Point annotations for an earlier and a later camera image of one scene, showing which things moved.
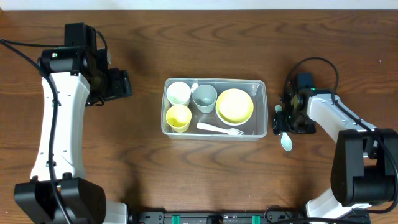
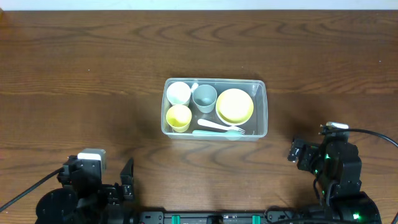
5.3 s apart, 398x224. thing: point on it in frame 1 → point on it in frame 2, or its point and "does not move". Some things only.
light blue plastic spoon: [286, 141] → [222, 132]
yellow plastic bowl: [234, 106] does not move
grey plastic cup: [204, 97] does not move
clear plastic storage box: [214, 109] does not move
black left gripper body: [121, 84] → [101, 189]
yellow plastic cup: [179, 117] does not move
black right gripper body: [278, 121] → [302, 153]
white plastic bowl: [234, 117] does not move
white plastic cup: [178, 93] does not move
